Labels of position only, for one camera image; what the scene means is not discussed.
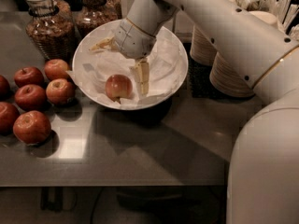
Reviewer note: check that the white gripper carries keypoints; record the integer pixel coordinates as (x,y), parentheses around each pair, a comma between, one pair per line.
(133,40)

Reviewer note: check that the glass granola jar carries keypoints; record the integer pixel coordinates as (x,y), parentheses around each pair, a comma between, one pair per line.
(95,13)
(52,31)

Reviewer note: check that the white plastic cutlery bunch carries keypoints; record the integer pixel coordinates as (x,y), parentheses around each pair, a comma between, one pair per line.
(278,13)

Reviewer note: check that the red apple back right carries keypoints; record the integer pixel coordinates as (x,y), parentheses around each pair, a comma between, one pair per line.
(56,68)

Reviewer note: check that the red apple left front edge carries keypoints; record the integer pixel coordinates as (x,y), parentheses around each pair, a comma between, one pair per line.
(8,114)

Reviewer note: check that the stack paper bowls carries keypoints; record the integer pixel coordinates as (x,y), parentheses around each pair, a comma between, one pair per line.
(226,80)
(202,51)

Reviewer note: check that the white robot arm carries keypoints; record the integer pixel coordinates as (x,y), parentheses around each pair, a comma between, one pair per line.
(263,180)

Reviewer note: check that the glass granola jar left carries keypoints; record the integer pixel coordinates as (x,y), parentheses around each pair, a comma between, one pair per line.
(52,31)

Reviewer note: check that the red apple middle right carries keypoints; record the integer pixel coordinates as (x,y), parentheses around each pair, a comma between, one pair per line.
(60,91)

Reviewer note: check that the red apple front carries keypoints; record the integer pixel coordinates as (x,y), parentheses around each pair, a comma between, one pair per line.
(32,127)

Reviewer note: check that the red apple edge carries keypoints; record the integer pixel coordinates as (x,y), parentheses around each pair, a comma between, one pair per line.
(8,114)
(4,86)

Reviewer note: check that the large white bowl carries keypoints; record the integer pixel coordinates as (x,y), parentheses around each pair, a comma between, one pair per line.
(93,62)

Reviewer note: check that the red-yellow apple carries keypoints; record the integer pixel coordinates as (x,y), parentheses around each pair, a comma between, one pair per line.
(118,86)

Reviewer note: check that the red apple back left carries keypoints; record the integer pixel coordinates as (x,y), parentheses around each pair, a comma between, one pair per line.
(29,75)

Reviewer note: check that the glass granola jar right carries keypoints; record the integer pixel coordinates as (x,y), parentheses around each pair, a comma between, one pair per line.
(95,13)

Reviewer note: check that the red apple middle left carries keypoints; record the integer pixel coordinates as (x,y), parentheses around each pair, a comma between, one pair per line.
(30,97)

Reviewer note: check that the white paper bowl liner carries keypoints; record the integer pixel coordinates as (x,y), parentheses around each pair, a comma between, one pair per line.
(162,66)

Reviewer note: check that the front stack paper bowls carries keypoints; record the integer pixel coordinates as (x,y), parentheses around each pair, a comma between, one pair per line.
(226,80)

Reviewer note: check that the red apple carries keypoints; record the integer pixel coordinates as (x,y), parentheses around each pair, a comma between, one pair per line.
(60,91)
(30,97)
(32,127)
(56,68)
(29,75)

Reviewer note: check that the rear stack paper bowls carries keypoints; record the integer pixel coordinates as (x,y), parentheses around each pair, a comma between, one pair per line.
(202,51)

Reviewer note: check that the red apple left back edge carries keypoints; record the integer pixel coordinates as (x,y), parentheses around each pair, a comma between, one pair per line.
(4,86)

